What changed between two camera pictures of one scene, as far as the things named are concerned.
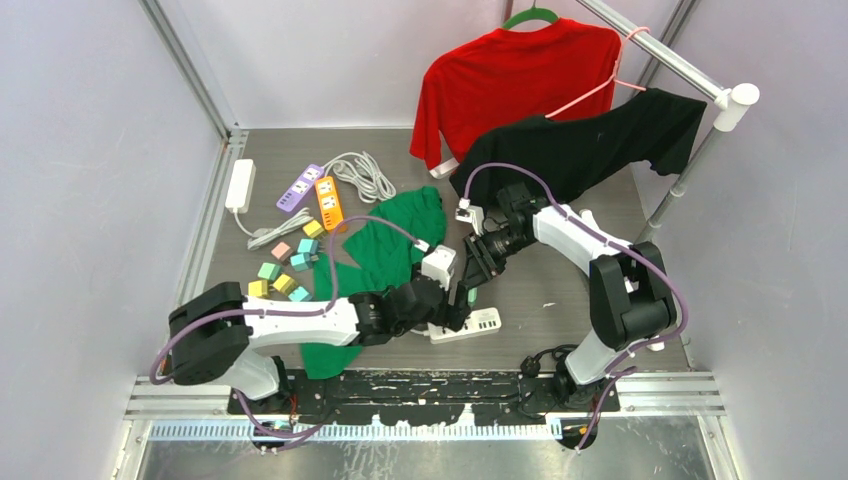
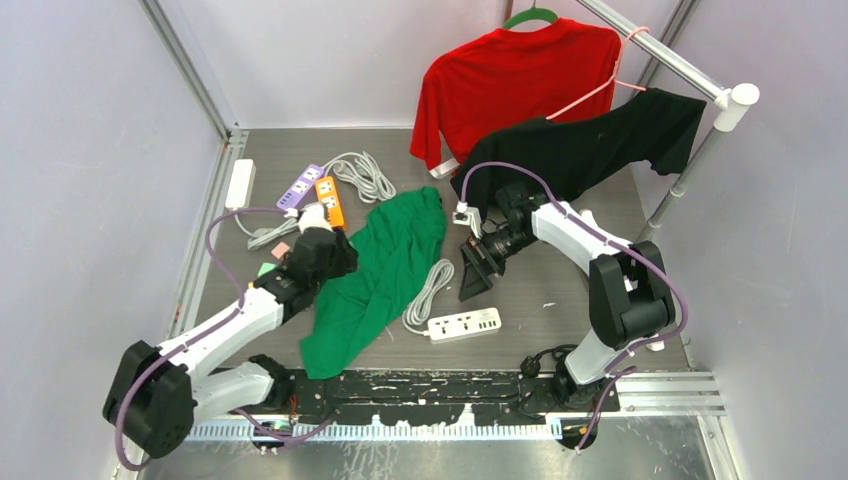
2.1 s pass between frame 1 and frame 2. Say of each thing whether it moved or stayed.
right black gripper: stayed
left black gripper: moved
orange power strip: stayed
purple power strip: stayed
